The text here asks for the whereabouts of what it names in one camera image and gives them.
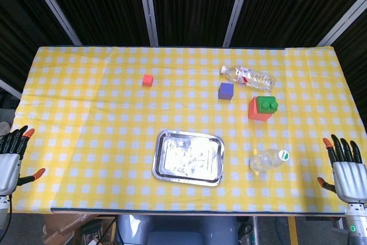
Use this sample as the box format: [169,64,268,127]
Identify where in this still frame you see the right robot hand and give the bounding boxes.
[317,134,367,203]

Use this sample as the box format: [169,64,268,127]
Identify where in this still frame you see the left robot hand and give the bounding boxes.
[0,125,46,197]

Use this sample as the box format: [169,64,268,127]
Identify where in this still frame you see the clear bottle with green-white cap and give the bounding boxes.
[248,149,290,173]

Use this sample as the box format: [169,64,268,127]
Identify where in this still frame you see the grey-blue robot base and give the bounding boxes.
[115,215,240,245]

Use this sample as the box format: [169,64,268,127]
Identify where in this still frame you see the clear bottle with red label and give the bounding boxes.
[220,65,276,92]

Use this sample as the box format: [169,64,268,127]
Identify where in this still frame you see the rectangular metal tray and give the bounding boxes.
[151,129,225,187]

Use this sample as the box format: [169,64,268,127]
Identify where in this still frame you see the yellow table leg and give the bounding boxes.
[288,216,298,245]

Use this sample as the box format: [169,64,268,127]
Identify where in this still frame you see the grey metal table leg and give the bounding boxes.
[251,216,260,245]

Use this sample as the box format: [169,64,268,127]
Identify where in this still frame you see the yellow white checkered tablecloth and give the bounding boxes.
[6,45,367,214]

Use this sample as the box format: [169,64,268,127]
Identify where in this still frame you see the green toy brick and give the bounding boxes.
[256,96,279,115]

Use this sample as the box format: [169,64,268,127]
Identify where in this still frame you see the large orange cube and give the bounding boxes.
[248,96,273,121]

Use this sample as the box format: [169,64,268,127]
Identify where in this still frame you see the blue cube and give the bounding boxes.
[218,82,235,101]

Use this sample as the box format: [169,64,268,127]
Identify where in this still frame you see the silver partition post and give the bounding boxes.
[222,0,255,48]
[136,0,159,47]
[0,79,22,99]
[317,0,367,47]
[24,0,83,46]

